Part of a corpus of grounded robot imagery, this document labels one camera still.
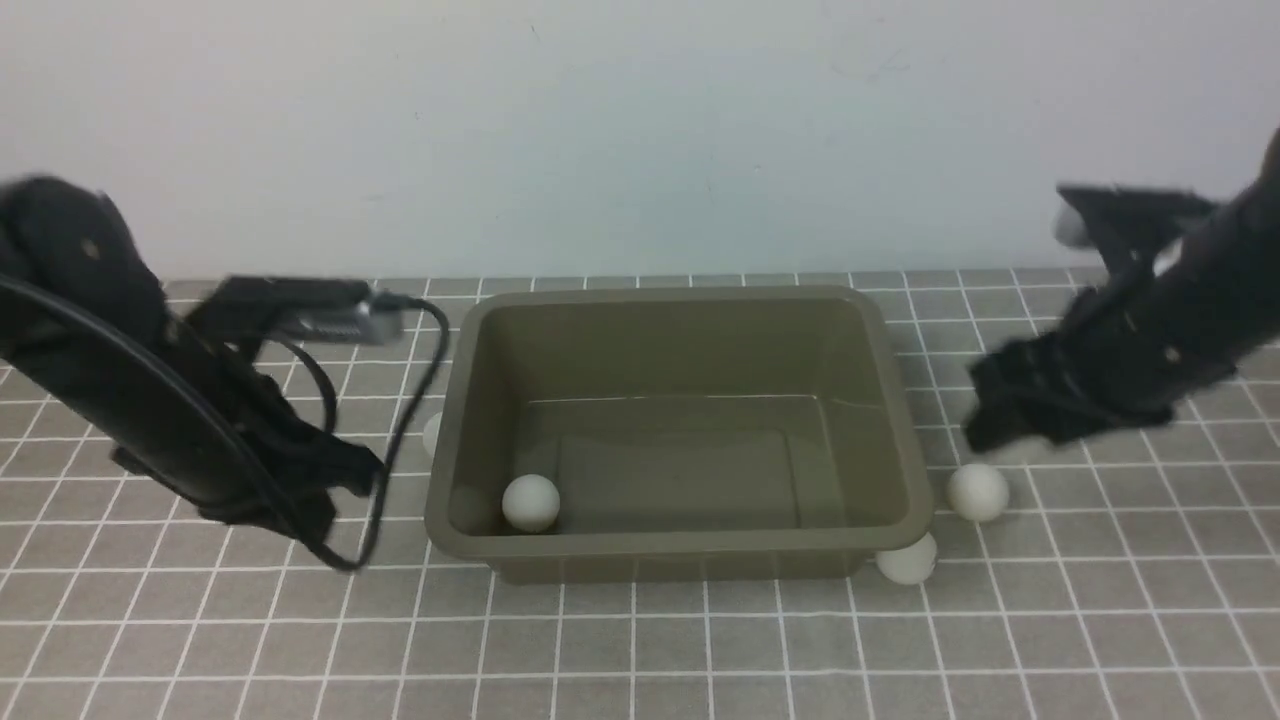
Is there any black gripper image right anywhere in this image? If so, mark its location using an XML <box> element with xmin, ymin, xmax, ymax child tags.
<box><xmin>965</xmin><ymin>320</ymin><xmax>1181</xmax><ymax>454</ymax></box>

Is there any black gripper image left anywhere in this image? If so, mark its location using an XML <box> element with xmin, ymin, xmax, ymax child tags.
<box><xmin>205</xmin><ymin>386</ymin><xmax>387</xmax><ymax>546</ymax></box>

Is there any white ball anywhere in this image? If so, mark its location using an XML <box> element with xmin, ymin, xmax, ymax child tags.
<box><xmin>500</xmin><ymin>474</ymin><xmax>561</xmax><ymax>533</ymax></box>
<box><xmin>421</xmin><ymin>413</ymin><xmax>442</xmax><ymax>457</ymax></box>
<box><xmin>945</xmin><ymin>462</ymin><xmax>1011</xmax><ymax>523</ymax></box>
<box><xmin>876</xmin><ymin>532</ymin><xmax>938</xmax><ymax>585</ymax></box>

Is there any grey checked tablecloth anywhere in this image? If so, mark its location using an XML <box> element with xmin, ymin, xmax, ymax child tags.
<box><xmin>0</xmin><ymin>264</ymin><xmax>1280</xmax><ymax>720</ymax></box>

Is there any olive green plastic bin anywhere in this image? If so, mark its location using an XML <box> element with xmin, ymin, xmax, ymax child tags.
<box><xmin>424</xmin><ymin>286</ymin><xmax>934</xmax><ymax>584</ymax></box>

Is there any black camera cable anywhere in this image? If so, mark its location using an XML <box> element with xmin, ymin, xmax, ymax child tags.
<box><xmin>0</xmin><ymin>275</ymin><xmax>451</xmax><ymax>573</ymax></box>

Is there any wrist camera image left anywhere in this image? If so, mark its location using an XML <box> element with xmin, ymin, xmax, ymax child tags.
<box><xmin>186</xmin><ymin>275</ymin><xmax>411</xmax><ymax>345</ymax></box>

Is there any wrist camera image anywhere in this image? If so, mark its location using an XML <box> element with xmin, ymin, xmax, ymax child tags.
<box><xmin>1052</xmin><ymin>183</ymin><xmax>1220</xmax><ymax>274</ymax></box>
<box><xmin>186</xmin><ymin>275</ymin><xmax>411</xmax><ymax>345</ymax></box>

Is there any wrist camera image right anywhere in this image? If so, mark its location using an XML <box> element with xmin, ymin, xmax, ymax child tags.
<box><xmin>1052</xmin><ymin>183</ymin><xmax>1220</xmax><ymax>274</ymax></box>

